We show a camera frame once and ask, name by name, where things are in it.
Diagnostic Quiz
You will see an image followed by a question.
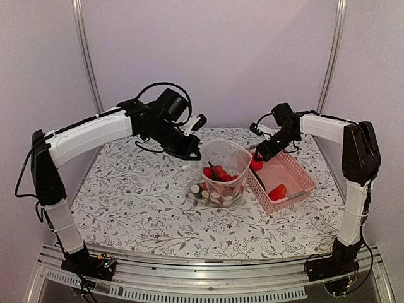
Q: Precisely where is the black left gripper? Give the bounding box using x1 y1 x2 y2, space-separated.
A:
146 117 202 160

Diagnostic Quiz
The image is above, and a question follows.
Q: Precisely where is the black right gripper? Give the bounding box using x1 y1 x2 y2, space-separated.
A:
254 128 300 161

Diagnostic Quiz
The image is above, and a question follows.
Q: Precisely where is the red wrinkled apple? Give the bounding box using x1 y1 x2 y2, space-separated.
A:
250 153 264 172

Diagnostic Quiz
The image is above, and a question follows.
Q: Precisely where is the pink plastic basket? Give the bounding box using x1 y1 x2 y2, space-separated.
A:
247 152 316 213

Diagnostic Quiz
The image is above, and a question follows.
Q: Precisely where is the clear zip top bag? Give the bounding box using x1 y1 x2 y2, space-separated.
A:
186 139 253 207

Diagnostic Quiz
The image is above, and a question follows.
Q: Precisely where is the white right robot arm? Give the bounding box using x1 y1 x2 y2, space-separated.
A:
254 103 381 275

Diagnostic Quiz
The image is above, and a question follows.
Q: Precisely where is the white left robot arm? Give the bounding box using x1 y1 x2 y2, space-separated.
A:
30 83 207 274

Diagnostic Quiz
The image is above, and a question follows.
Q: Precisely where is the red chili pepper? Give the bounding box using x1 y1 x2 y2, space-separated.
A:
268 184 287 201

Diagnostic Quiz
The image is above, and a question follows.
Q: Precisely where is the floral table cloth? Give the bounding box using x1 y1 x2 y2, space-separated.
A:
71 136 344 259

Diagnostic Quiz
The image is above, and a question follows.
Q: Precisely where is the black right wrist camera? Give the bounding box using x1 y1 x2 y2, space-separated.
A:
249 122 278 140

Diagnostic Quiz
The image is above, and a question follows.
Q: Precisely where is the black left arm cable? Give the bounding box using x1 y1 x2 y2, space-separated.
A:
134 81 193 127

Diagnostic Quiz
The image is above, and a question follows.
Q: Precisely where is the right aluminium frame post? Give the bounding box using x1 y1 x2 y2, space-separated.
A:
316 0 347 113

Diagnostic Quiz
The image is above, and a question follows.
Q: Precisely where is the aluminium frame post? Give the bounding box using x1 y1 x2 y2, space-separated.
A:
316 0 347 113
71 0 104 114

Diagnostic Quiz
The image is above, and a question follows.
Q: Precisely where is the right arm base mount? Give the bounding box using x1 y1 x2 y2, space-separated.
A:
304 254 359 297

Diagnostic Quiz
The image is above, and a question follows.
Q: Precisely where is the aluminium front rail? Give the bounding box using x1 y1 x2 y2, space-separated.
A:
27 244 397 302

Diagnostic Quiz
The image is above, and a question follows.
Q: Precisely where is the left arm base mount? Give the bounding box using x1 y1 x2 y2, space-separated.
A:
61 252 117 281

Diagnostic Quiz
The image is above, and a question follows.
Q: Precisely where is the left aluminium frame post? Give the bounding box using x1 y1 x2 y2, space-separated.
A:
71 0 104 114

